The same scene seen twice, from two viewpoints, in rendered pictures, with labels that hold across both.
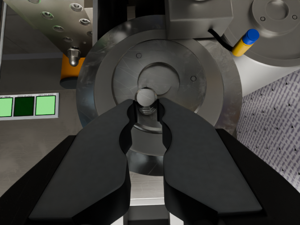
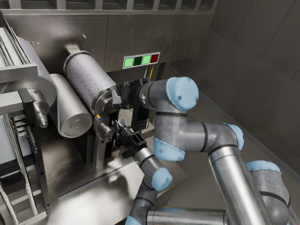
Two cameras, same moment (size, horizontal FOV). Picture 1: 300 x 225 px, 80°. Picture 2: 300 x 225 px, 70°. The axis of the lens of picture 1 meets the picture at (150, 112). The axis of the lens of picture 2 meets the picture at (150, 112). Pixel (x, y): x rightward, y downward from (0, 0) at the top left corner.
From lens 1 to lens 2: 0.69 m
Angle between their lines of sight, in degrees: 51
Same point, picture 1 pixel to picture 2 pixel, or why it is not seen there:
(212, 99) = (98, 103)
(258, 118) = not seen: hidden behind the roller
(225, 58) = (93, 112)
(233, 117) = (93, 101)
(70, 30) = not seen: hidden behind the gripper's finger
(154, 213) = not seen: outside the picture
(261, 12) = (81, 124)
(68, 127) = (119, 52)
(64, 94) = (119, 68)
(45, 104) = (128, 62)
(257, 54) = (85, 114)
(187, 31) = (103, 115)
